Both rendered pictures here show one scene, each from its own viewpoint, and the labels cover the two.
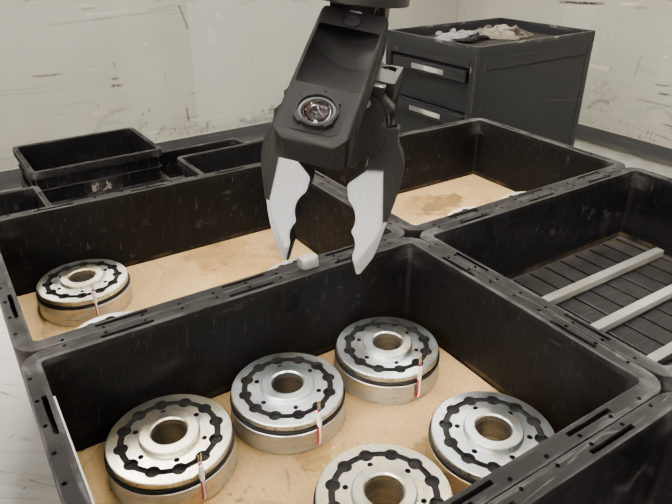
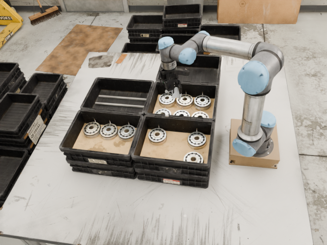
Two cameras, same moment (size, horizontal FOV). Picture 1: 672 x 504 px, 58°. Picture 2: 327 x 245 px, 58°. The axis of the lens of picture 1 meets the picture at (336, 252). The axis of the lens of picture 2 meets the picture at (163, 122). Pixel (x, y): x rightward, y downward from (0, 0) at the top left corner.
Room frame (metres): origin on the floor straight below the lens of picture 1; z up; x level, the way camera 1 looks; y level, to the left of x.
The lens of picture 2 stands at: (1.29, 0.89, 2.14)
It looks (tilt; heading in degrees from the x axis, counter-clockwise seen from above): 47 degrees down; 230
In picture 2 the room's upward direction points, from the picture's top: 7 degrees counter-clockwise
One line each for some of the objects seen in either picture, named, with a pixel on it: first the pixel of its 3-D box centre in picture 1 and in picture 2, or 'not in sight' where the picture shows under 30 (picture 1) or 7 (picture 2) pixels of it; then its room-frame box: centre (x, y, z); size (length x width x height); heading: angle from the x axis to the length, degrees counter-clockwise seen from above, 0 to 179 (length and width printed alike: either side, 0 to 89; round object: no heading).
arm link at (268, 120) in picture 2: not in sight; (262, 125); (0.28, 0.47, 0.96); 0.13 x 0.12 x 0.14; 3
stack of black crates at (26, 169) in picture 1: (99, 211); not in sight; (1.91, 0.81, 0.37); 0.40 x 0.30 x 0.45; 125
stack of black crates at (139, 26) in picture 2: not in sight; (148, 35); (-0.64, -1.46, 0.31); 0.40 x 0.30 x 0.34; 125
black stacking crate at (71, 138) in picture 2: (449, 201); (104, 138); (0.84, -0.17, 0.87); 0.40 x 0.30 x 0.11; 123
